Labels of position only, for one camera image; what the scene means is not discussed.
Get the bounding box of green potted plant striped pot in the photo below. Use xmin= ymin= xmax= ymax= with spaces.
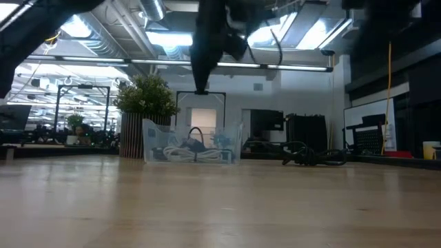
xmin=113 ymin=73 xmax=181 ymax=160

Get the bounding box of white whiteboard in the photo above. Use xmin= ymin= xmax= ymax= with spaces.
xmin=343 ymin=97 xmax=398 ymax=152

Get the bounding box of black coiled cable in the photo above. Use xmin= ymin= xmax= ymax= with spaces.
xmin=181 ymin=126 xmax=212 ymax=154

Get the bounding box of small green background plant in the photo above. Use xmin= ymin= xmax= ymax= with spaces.
xmin=65 ymin=113 xmax=85 ymax=145

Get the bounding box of person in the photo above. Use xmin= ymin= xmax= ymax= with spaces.
xmin=74 ymin=123 xmax=94 ymax=146

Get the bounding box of long ceiling light strip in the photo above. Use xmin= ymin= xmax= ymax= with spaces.
xmin=26 ymin=54 xmax=334 ymax=73

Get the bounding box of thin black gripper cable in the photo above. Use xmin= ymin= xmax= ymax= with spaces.
xmin=267 ymin=28 xmax=284 ymax=67

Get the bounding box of dark computer monitor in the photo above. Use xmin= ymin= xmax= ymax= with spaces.
xmin=0 ymin=104 xmax=32 ymax=132

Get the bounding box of large black cable bundle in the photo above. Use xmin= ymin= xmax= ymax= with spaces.
xmin=245 ymin=140 xmax=348 ymax=167

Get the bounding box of yellow hanging cable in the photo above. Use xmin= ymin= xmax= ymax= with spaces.
xmin=380 ymin=41 xmax=393 ymax=156

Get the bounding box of black chair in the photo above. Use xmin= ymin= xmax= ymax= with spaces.
xmin=342 ymin=113 xmax=387 ymax=156

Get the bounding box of clear plastic bin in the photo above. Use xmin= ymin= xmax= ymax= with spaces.
xmin=142 ymin=118 xmax=244 ymax=165

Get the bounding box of black background frame stand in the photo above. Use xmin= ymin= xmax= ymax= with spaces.
xmin=174 ymin=90 xmax=227 ymax=129

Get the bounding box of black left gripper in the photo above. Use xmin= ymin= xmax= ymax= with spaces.
xmin=189 ymin=0 xmax=273 ymax=96

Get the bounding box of white coiled cable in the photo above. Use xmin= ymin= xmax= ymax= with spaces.
xmin=161 ymin=144 xmax=225 ymax=163

